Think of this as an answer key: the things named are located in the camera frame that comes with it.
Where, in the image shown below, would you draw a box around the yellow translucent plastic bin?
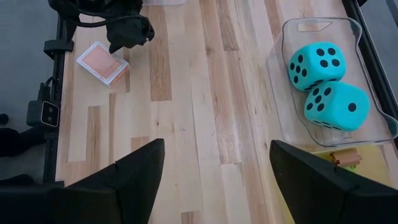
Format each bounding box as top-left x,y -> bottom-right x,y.
312,144 -> 398,190

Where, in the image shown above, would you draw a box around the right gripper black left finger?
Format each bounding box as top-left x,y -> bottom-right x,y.
0,138 -> 165,224

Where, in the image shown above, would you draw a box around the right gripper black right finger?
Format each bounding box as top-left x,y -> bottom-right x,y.
269,139 -> 398,224

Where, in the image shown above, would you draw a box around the black chair base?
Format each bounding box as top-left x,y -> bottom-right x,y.
0,113 -> 47,187

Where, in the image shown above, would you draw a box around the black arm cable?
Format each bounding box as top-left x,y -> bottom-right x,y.
60,8 -> 147,29

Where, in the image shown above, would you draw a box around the white red playing card box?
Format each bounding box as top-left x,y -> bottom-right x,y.
75,41 -> 131,88

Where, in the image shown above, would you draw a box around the small teal foam dice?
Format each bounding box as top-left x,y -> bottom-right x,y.
288,42 -> 347,93

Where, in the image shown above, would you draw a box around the black table-level camera box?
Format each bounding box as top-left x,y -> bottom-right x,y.
26,99 -> 61,128

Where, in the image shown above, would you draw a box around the large teal foam dice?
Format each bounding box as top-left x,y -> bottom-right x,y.
303,81 -> 371,132

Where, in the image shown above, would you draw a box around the brown toy block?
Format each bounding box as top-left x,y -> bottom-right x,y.
330,148 -> 363,169

